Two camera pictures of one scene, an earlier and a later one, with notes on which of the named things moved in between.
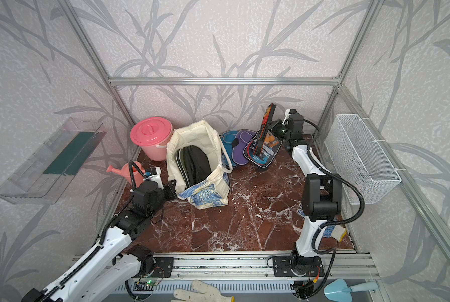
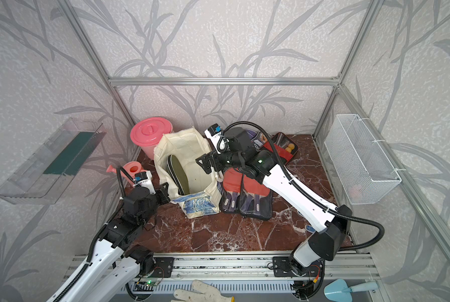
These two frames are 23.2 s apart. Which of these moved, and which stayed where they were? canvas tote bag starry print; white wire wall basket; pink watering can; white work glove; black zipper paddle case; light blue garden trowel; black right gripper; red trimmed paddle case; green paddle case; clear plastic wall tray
Moved: black zipper paddle case; red trimmed paddle case; canvas tote bag starry print; green paddle case; black right gripper
Stayed: pink watering can; light blue garden trowel; clear plastic wall tray; white wire wall basket; white work glove
